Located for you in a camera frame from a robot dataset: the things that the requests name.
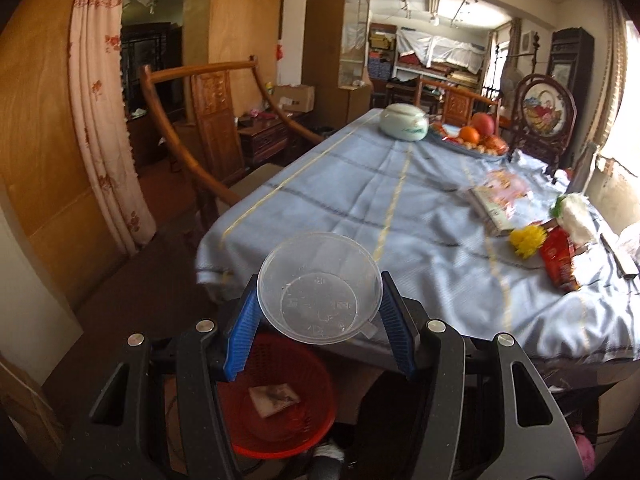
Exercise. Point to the wooden round-back armchair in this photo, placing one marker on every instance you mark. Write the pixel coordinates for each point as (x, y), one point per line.
(215, 110)

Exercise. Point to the red plastic mesh basket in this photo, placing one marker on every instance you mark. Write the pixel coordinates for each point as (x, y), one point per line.
(310, 420)

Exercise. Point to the carved wooden chair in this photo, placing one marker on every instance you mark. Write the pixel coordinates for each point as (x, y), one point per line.
(457, 105)

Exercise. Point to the plate of small oranges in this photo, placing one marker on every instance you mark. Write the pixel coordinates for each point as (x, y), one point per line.
(492, 146)

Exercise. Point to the low carved wooden cabinet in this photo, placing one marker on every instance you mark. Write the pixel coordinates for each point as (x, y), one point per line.
(270, 137)

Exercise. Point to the red yellow apple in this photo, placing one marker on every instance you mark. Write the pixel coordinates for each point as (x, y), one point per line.
(483, 123)

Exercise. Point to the orange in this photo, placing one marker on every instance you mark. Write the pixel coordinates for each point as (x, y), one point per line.
(469, 135)

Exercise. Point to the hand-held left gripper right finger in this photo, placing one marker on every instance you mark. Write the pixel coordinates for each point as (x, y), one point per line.
(397, 330)

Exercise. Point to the pale green ceramic lidded jar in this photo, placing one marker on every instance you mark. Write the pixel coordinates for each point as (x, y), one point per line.
(404, 121)

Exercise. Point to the cardboard box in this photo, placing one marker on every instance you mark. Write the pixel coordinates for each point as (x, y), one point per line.
(295, 97)

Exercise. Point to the dark carved cabinet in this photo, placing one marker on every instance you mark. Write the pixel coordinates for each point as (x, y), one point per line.
(572, 60)

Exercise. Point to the glass display cabinet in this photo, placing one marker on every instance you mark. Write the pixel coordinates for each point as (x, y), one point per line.
(345, 35)

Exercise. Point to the tall plywood wardrobe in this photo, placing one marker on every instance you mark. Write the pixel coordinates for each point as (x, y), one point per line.
(235, 25)

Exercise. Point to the yellow artificial flower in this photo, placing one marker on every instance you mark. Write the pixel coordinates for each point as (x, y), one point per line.
(527, 241)

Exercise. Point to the pink floral curtain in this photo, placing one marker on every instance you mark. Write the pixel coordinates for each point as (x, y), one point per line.
(95, 85)

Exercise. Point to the white artificial flower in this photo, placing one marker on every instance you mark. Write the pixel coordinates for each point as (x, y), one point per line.
(577, 217)

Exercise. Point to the clear plastic bowl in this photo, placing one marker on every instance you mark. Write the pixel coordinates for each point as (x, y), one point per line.
(320, 305)

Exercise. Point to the crumpled paper scrap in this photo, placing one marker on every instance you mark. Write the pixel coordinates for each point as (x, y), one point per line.
(275, 397)

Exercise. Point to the grey seat cushion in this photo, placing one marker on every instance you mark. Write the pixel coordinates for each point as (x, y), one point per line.
(255, 180)

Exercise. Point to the pink printed packet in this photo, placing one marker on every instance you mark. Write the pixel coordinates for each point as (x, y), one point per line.
(507, 190)

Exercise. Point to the round embroidered table screen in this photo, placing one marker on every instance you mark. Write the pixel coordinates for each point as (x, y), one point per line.
(545, 110)

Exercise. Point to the red snack packet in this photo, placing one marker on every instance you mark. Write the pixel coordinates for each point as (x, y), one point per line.
(560, 260)

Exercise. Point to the blue striped tablecloth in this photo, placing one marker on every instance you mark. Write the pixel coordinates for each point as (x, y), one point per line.
(400, 210)

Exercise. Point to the white dust sheet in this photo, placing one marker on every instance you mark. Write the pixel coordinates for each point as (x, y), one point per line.
(445, 47)

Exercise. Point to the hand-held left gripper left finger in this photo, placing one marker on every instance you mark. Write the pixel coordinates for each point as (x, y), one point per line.
(243, 332)

